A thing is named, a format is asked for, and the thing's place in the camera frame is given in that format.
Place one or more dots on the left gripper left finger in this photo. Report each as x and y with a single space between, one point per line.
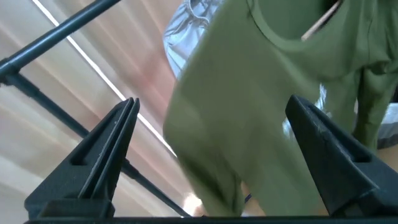
62 186

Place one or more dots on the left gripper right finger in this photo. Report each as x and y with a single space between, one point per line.
342 180

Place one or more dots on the green shirt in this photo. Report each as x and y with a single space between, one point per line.
248 109

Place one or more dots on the pink clothes hanger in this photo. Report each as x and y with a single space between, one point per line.
320 21

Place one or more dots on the pale grey shorts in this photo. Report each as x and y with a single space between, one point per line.
183 37

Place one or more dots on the white laundry basket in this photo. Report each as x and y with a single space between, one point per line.
388 130

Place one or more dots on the black clothes rack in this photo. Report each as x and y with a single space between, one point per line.
56 34

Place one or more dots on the beige curtain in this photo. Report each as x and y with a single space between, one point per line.
130 46

